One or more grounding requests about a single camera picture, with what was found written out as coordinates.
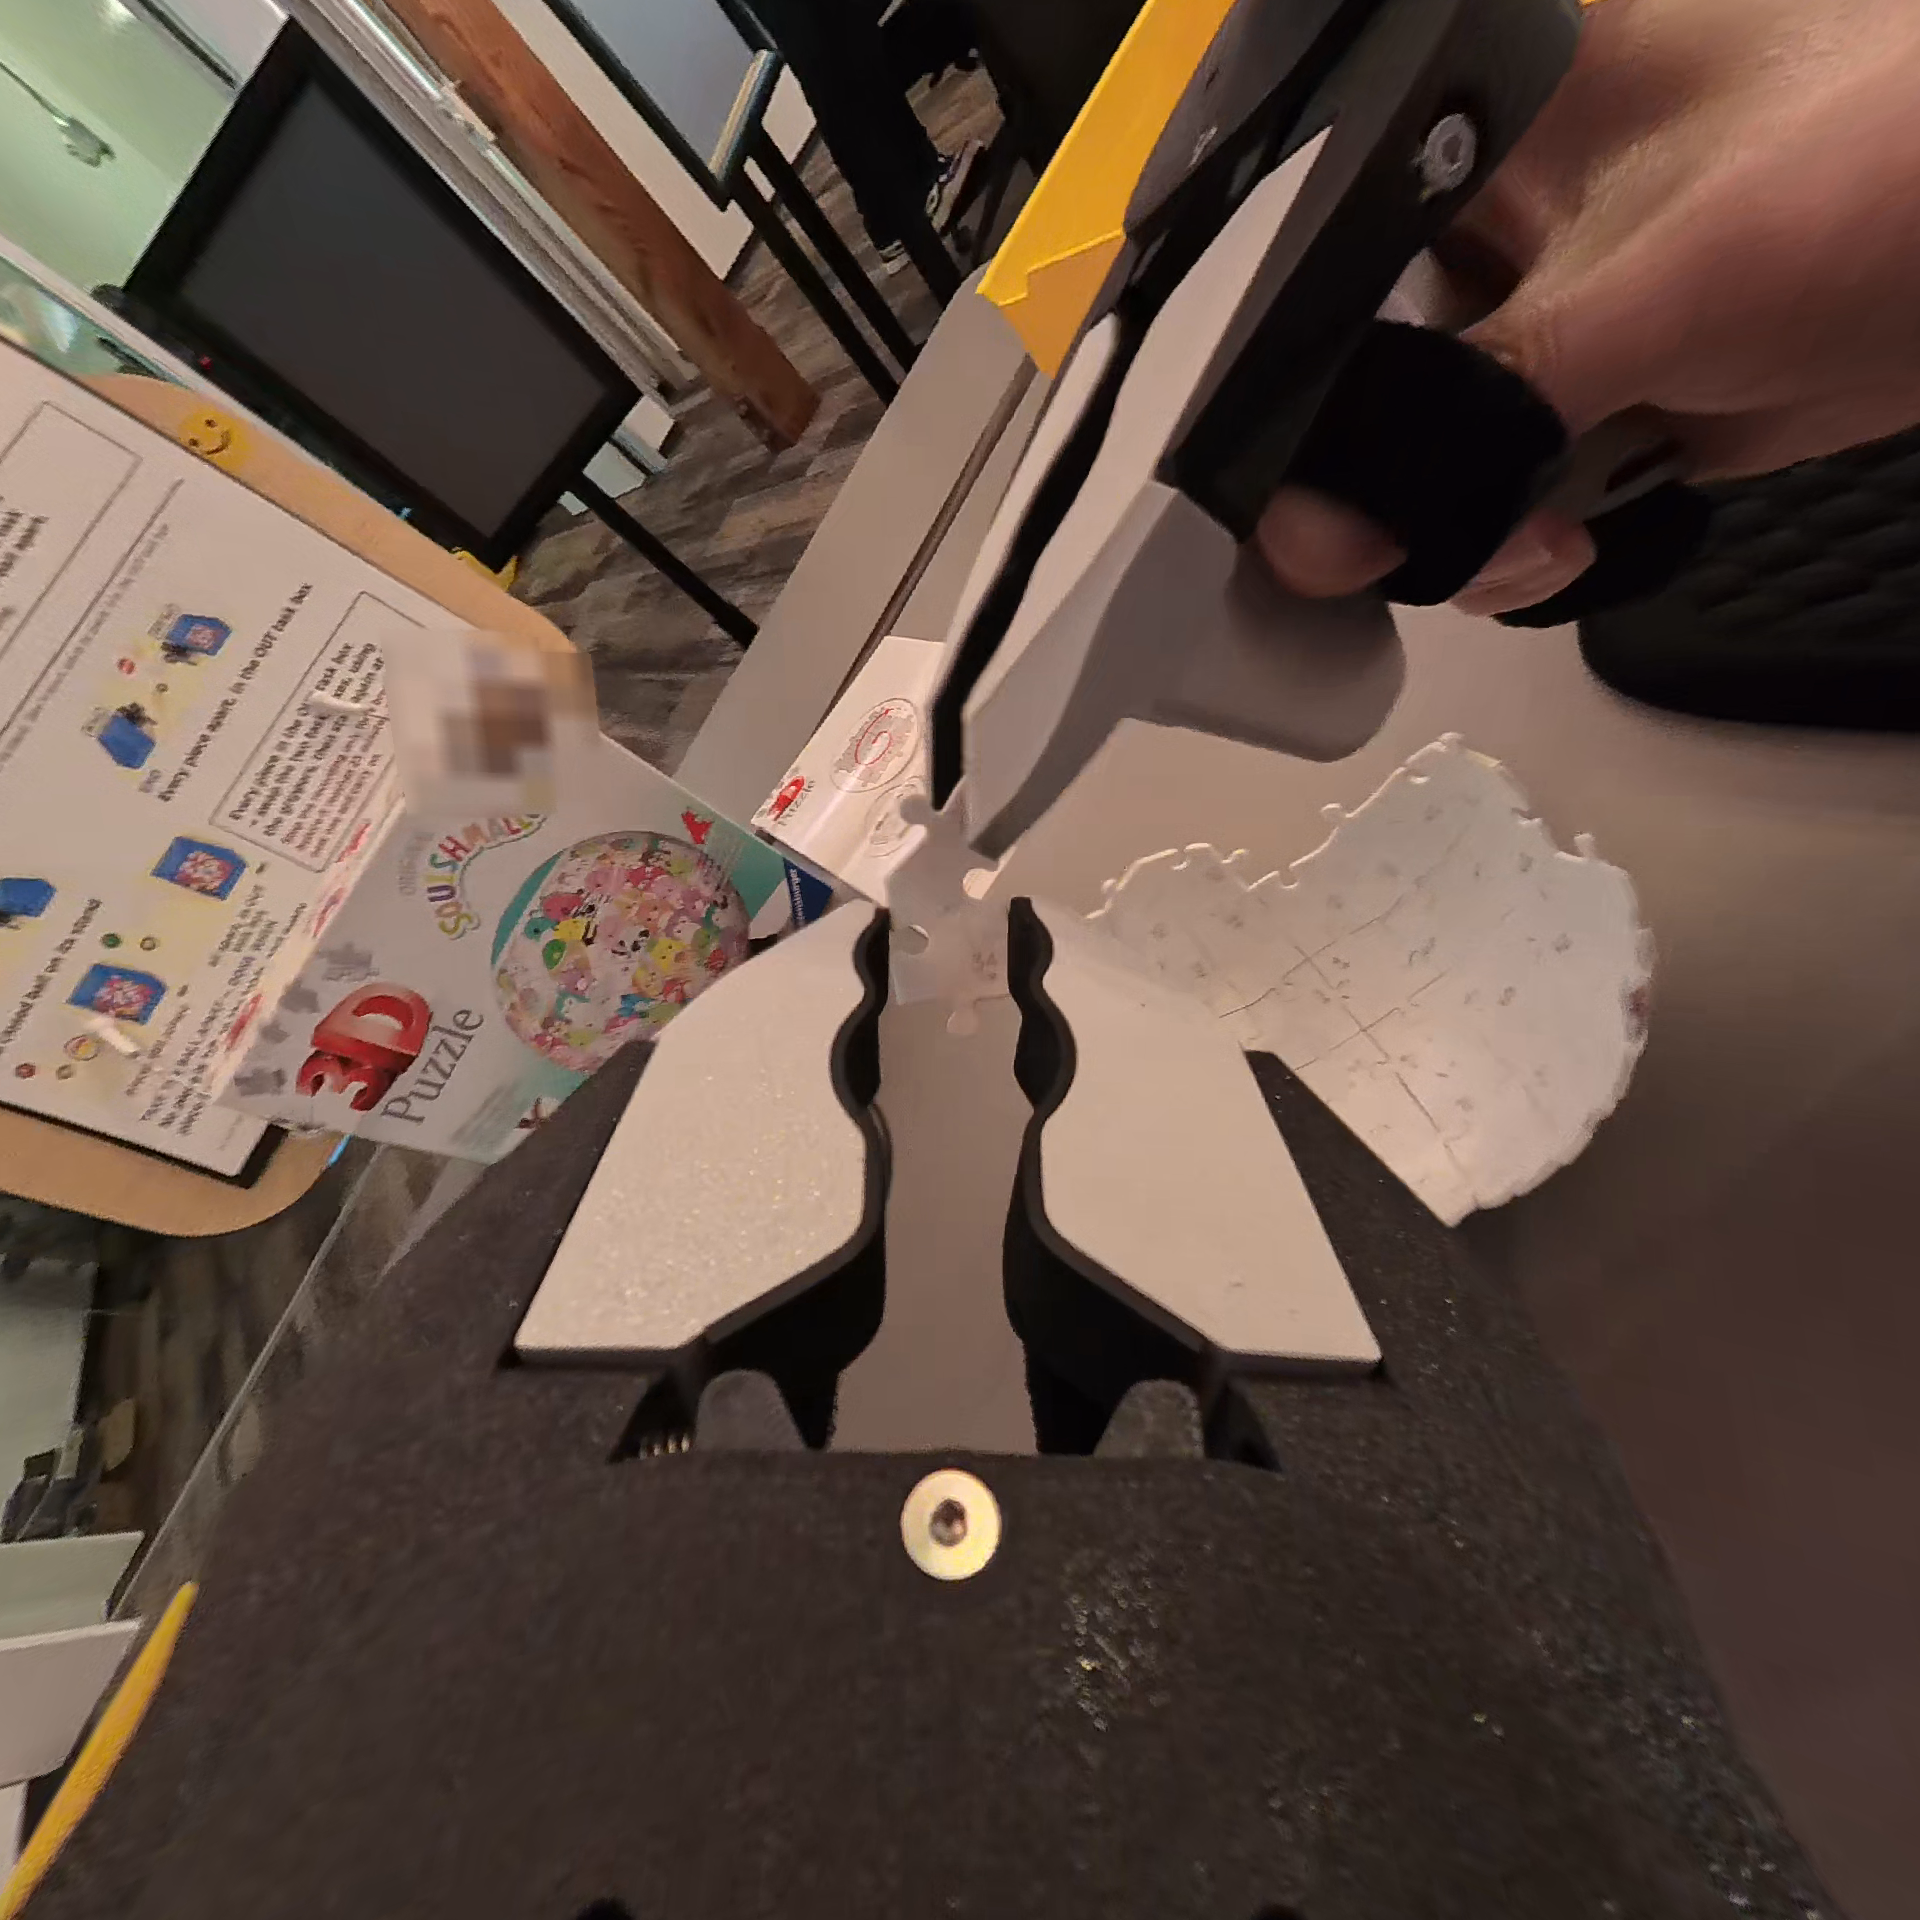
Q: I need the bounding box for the printed task sheet on board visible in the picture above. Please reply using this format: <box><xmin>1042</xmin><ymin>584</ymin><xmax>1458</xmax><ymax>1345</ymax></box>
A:
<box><xmin>0</xmin><ymin>373</ymin><xmax>599</xmax><ymax>1237</ymax></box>

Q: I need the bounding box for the partly built puzzle ball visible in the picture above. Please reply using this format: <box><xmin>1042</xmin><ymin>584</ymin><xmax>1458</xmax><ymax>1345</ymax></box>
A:
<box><xmin>1080</xmin><ymin>730</ymin><xmax>1657</xmax><ymax>1229</ymax></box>

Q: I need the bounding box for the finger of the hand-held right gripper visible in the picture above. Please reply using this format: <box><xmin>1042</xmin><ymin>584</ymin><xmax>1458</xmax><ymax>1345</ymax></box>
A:
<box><xmin>926</xmin><ymin>127</ymin><xmax>1335</xmax><ymax>812</ymax></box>
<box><xmin>958</xmin><ymin>481</ymin><xmax>1251</xmax><ymax>855</ymax></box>

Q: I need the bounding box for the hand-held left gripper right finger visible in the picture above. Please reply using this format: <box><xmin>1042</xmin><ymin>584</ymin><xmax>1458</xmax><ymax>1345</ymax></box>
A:
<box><xmin>1006</xmin><ymin>899</ymin><xmax>1384</xmax><ymax>1452</ymax></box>

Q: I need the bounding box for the wooden beam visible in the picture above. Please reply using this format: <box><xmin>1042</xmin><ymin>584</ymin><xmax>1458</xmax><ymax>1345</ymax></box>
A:
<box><xmin>382</xmin><ymin>0</ymin><xmax>824</xmax><ymax>452</ymax></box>

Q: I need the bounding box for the white illustrated task sheet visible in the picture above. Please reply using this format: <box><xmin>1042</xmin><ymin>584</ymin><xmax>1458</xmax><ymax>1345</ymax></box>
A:
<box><xmin>0</xmin><ymin>337</ymin><xmax>449</xmax><ymax>1178</ymax></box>

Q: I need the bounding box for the black mesh armrest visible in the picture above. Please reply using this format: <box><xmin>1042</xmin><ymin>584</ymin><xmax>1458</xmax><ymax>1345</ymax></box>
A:
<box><xmin>1575</xmin><ymin>433</ymin><xmax>1920</xmax><ymax>739</ymax></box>

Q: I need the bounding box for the single white puzzle piece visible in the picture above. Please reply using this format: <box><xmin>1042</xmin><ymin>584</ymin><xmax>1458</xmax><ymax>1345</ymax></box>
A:
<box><xmin>882</xmin><ymin>781</ymin><xmax>1039</xmax><ymax>1039</ymax></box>

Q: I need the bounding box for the black monitor screen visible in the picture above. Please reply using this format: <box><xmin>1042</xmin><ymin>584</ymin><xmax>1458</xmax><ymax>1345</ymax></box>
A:
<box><xmin>120</xmin><ymin>24</ymin><xmax>645</xmax><ymax>575</ymax></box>

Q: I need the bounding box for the person's right hand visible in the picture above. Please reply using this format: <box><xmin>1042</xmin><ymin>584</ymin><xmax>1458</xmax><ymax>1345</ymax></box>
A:
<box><xmin>1251</xmin><ymin>0</ymin><xmax>1920</xmax><ymax>618</ymax></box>

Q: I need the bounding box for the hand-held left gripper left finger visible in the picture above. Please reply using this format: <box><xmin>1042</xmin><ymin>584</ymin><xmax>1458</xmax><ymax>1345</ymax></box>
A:
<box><xmin>509</xmin><ymin>901</ymin><xmax>895</xmax><ymax>1452</ymax></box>

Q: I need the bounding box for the white instruction leaflet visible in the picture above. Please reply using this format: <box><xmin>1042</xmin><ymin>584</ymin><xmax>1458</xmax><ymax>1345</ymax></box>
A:
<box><xmin>752</xmin><ymin>633</ymin><xmax>962</xmax><ymax>901</ymax></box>

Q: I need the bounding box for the colourful puzzle box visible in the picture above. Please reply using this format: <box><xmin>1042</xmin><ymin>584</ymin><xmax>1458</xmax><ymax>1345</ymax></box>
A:
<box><xmin>210</xmin><ymin>750</ymin><xmax>841</xmax><ymax>1163</ymax></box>

